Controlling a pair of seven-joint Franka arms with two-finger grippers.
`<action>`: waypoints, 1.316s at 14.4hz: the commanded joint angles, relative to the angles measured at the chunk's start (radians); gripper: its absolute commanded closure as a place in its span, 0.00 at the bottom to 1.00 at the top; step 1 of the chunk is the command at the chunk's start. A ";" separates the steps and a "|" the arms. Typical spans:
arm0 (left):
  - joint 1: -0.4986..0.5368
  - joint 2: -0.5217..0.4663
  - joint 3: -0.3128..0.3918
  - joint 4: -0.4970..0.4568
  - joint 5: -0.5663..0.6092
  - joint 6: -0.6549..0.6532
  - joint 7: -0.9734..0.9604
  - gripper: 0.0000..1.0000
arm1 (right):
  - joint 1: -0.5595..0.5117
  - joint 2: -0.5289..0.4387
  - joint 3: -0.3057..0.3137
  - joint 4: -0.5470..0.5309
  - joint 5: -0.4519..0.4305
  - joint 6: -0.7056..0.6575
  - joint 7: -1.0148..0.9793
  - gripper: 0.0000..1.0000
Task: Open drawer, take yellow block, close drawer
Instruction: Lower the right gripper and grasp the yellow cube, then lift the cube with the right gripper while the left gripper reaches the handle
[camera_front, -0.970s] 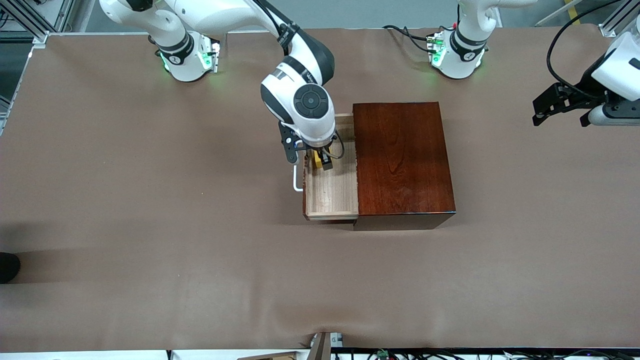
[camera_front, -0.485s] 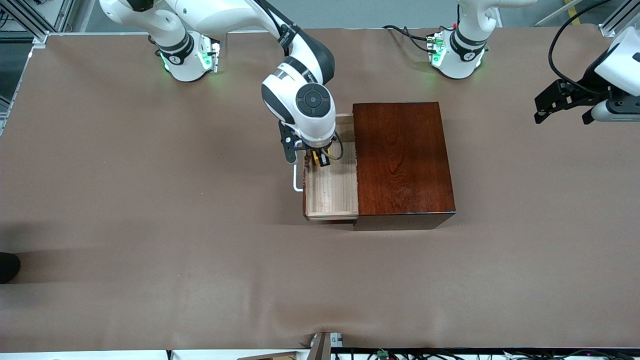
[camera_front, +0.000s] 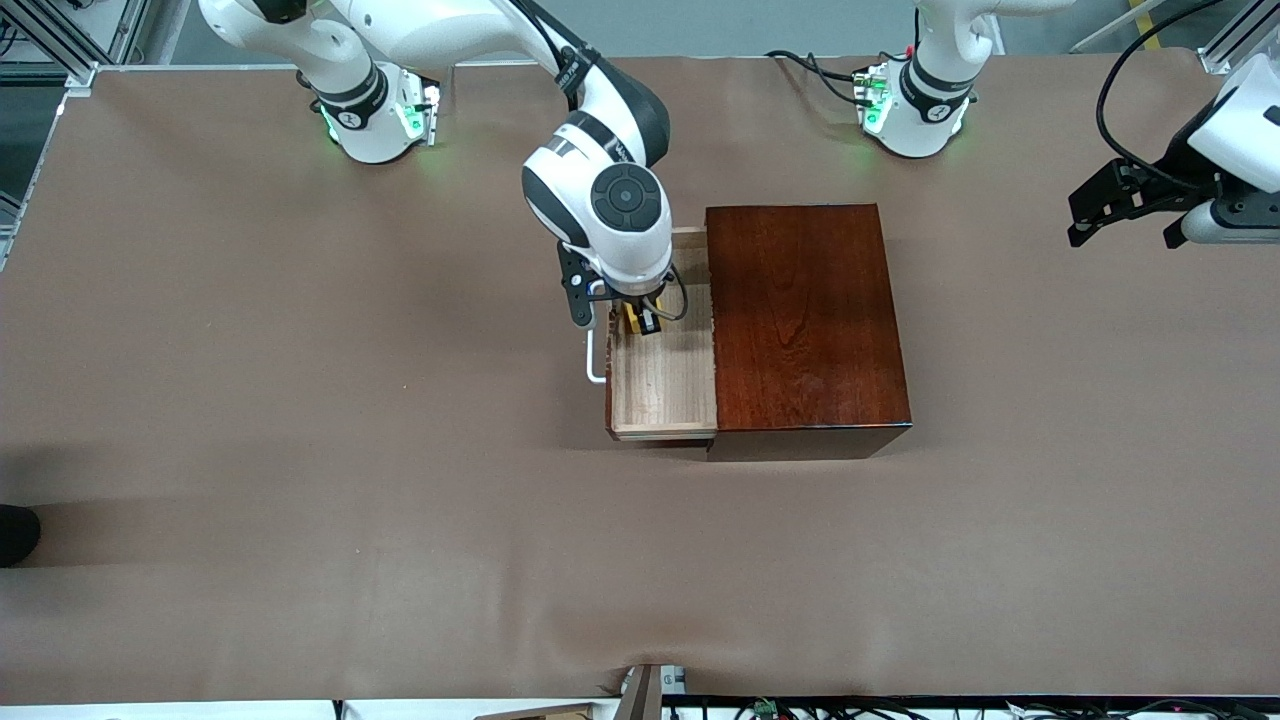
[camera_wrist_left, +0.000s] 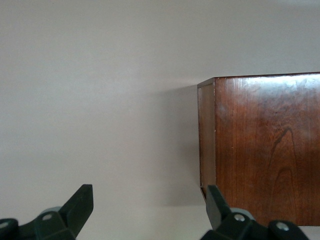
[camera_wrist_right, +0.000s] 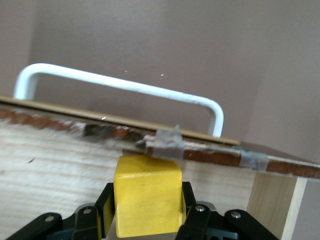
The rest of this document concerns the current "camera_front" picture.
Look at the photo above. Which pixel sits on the black rounded object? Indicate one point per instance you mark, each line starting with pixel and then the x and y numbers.
pixel 15 535

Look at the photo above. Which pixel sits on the flat brown wooden piece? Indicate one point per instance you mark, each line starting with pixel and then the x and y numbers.
pixel 540 713

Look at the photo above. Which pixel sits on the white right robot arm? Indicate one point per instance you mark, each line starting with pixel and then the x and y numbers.
pixel 620 210

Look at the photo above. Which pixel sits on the aluminium frame profile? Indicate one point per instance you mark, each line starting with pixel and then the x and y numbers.
pixel 1222 52
pixel 120 25

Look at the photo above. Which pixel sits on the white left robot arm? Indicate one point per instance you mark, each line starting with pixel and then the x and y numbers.
pixel 925 100

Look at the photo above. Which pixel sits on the yellow wooden block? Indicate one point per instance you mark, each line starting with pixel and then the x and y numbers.
pixel 633 320

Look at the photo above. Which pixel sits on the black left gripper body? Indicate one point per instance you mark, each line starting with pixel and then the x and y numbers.
pixel 1176 165

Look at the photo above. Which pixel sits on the dark wooden drawer cabinet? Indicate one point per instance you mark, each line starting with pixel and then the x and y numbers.
pixel 810 320

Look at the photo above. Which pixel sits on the grey diagonal metal bar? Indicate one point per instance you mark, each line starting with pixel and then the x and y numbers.
pixel 1110 30

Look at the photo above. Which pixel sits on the brown table mat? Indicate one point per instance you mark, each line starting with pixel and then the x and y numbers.
pixel 400 480

